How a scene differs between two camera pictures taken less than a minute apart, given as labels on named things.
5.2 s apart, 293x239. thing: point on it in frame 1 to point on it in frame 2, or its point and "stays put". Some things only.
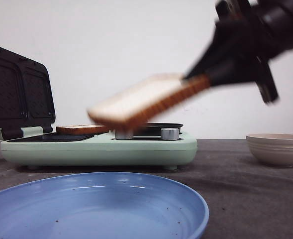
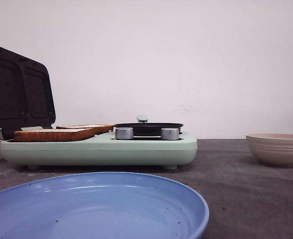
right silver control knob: x=169 y=134 stays put
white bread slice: x=146 y=100 to x=53 y=135
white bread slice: x=82 y=129 stays put
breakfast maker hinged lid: x=20 y=100 stays put
